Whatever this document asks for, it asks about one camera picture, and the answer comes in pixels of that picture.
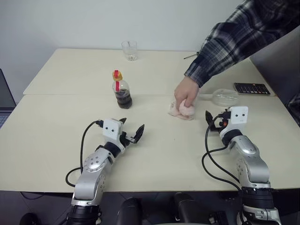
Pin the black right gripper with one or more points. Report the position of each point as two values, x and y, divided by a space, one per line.
219 126

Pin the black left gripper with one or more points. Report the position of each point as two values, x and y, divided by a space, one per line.
125 138

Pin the pinkish white cloth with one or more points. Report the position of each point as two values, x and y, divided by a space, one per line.
185 113

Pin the clear plastic wine glass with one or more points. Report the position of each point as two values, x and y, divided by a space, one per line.
225 97

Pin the plastic cola bottle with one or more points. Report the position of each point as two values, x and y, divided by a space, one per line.
123 98

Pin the plaid-sleeved person's forearm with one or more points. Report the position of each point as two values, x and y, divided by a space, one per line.
234 39

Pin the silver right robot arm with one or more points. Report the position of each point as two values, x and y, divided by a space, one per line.
255 168

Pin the person's bare hand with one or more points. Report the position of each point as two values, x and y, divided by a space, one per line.
186 90

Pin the thin metal rod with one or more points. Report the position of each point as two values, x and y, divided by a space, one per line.
190 56

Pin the clear glass tumbler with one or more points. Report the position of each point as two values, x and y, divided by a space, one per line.
129 52

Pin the dark rounded shape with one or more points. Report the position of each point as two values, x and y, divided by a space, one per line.
186 206

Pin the open dark laptop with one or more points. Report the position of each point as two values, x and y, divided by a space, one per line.
5 93

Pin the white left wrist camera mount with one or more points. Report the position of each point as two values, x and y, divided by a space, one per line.
112 129

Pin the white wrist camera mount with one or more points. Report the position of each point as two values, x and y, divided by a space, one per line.
112 129
239 114

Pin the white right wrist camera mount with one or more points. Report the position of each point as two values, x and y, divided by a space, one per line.
239 114

